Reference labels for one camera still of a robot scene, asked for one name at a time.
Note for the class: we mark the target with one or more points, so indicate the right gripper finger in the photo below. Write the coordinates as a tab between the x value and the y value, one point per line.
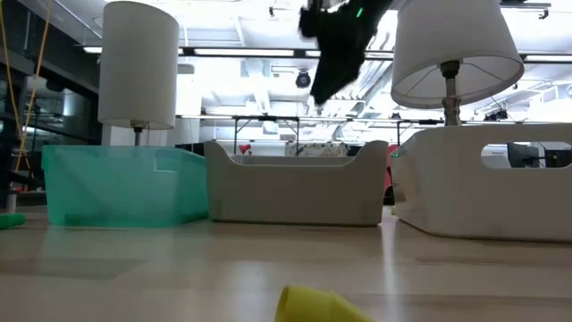
333	71

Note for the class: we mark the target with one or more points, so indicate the patterned background box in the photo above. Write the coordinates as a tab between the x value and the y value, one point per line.
317	149

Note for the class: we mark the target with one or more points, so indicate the ceiling light strip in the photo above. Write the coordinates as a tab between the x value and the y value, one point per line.
549	58
246	52
91	49

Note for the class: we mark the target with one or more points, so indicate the tapered shade lamp chrome base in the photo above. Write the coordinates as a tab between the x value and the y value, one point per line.
456	44

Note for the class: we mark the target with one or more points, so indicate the small red object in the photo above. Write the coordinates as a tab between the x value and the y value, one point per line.
245	148

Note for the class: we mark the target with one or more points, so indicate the red background object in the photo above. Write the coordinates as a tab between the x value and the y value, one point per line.
389	179

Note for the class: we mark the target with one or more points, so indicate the grey plastic bin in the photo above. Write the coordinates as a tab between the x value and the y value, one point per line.
295	197

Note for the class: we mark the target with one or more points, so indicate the white plastic bin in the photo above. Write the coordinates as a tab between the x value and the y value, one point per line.
447	197

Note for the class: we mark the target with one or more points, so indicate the cylinder shade lamp wooden base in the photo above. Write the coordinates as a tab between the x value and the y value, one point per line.
138	67

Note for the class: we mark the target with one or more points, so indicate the black background monitor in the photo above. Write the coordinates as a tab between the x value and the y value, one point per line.
558	158
523	156

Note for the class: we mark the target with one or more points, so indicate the yellow crayon stub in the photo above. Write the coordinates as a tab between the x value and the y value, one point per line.
313	308

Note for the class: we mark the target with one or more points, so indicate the green translucent plastic bin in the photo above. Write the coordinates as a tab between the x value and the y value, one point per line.
120	188

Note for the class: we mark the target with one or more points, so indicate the green crayon stub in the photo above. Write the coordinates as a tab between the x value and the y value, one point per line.
11	221

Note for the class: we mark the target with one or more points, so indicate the black ceiling camera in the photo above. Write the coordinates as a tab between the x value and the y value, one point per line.
303	79

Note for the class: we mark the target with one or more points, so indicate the black background table frame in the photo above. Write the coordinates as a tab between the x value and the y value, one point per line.
268	118

